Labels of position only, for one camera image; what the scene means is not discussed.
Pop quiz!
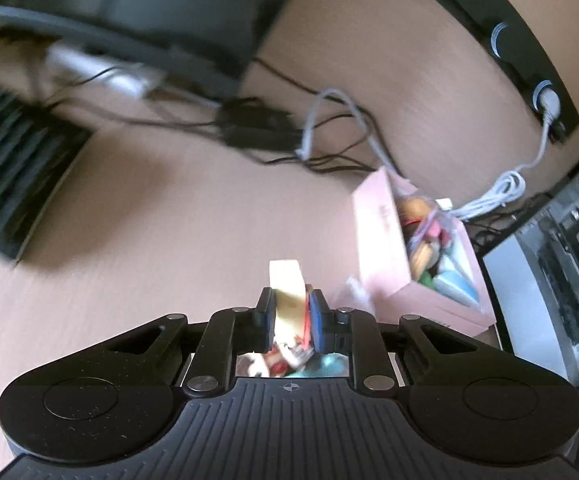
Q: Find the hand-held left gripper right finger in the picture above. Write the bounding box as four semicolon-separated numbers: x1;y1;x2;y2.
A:
309;291;497;394

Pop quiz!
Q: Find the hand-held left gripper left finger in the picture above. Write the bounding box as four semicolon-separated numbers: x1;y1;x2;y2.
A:
84;287;278;395

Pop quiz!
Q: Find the cream printed packet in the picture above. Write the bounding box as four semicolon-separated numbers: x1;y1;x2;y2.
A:
268;258;316;357

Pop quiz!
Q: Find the pink cardboard box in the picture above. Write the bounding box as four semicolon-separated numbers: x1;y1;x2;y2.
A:
351;166;498;337

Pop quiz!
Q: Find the blue tissue pack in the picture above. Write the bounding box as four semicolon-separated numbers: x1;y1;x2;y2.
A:
433;268;481;308

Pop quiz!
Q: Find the pink white candy wrapper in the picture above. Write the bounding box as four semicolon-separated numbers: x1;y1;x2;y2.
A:
418;209;459;242

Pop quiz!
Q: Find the black power adapter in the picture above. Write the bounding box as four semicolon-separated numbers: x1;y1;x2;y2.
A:
217;98;304;153

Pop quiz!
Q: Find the glass sided computer case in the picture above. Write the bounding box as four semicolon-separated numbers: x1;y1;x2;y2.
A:
479;135;579;394

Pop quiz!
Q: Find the white power strip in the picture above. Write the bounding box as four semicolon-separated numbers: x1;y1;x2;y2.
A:
46;44;166;101

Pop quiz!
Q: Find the black keyboard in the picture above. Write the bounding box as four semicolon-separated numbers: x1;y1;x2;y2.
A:
0;76;94;263

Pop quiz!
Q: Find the black computer monitor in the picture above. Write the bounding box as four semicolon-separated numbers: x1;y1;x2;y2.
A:
0;0;316;107

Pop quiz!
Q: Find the black cable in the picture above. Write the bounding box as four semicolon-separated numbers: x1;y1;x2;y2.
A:
250;56;381;177

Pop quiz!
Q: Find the white bundled cable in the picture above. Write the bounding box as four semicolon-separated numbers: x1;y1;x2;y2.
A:
448;87;563;222

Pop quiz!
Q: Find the grey cable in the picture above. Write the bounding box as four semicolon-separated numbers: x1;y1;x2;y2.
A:
296;88;406;182

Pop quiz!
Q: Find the black cable port strip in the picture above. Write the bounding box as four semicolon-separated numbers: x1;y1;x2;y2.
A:
388;0;579;147

